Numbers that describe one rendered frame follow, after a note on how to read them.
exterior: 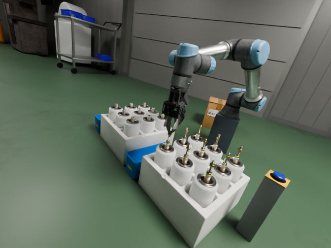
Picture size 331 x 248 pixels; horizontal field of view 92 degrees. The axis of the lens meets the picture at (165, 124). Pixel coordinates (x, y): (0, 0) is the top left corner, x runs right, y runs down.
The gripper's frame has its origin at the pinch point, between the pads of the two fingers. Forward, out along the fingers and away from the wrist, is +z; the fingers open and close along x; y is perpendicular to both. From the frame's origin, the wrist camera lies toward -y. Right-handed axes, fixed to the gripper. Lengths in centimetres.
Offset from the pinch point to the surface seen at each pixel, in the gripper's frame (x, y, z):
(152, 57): -152, -272, -20
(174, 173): 8.3, 10.1, 14.0
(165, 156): 1.7, 5.1, 11.1
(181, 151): 6.3, -5.3, 12.0
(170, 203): 11.0, 14.7, 25.4
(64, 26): -366, -234, -46
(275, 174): 43.6, 2.5, 1.9
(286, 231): 64, -9, 35
